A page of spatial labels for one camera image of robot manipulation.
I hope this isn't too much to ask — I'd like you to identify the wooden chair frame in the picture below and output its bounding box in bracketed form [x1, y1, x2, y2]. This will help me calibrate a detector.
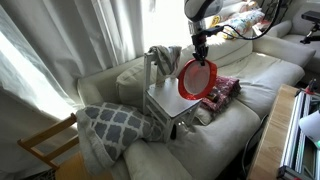
[17, 113, 79, 170]

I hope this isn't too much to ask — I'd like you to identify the black cable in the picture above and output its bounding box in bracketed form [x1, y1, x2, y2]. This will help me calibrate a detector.
[240, 113, 269, 178]

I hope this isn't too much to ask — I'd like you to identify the grey white patterned pillow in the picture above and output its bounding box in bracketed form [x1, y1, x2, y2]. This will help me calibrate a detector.
[76, 102, 163, 175]

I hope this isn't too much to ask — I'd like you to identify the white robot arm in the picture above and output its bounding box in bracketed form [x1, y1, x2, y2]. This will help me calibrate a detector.
[184, 0, 223, 62]

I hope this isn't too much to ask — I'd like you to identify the orange bowler hat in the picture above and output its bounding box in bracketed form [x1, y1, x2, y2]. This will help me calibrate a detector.
[178, 59, 217, 100]

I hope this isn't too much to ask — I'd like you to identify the grey curtain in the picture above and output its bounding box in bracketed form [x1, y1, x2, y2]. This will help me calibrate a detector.
[0, 0, 152, 180]

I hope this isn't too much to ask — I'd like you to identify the beige sofa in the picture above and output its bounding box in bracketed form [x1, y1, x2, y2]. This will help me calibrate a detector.
[268, 2, 320, 74]
[76, 28, 317, 180]

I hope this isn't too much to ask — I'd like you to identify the striped grey towel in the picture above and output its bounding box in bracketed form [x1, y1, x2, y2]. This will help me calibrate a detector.
[149, 45, 182, 76]

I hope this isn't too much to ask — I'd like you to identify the light wooden table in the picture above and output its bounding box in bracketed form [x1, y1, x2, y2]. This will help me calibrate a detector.
[247, 84, 297, 180]

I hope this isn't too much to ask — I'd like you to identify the red patterned blanket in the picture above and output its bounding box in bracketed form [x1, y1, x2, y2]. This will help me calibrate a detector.
[201, 76, 241, 113]

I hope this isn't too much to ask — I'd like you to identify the small white wooden chair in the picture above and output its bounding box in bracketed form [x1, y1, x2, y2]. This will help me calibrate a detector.
[143, 52, 200, 142]

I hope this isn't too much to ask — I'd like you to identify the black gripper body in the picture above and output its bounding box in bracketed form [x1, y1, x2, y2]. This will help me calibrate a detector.
[191, 20, 208, 61]

